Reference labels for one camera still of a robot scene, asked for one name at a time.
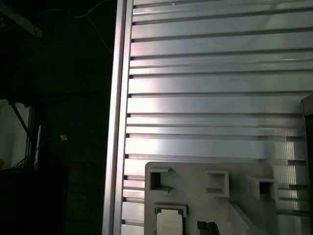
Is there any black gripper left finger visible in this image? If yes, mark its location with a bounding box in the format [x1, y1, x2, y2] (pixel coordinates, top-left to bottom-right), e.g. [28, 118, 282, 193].
[197, 220, 209, 235]

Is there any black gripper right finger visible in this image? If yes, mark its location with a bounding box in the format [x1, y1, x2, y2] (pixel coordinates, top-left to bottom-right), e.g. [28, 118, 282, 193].
[207, 221, 220, 235]

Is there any CPU with silver lid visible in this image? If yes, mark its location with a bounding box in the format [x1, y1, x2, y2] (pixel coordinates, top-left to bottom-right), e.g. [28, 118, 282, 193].
[155, 207, 186, 235]

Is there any grey parts rack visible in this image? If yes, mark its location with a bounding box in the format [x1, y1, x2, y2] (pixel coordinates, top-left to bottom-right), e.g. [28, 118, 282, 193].
[144, 161, 278, 235]

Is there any black open PC case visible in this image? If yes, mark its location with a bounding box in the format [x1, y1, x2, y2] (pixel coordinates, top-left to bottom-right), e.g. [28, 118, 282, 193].
[300, 93, 313, 221]

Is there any grey angled bar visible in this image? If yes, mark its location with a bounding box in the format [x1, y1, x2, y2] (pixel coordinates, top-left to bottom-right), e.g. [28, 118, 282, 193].
[0, 4, 44, 38]

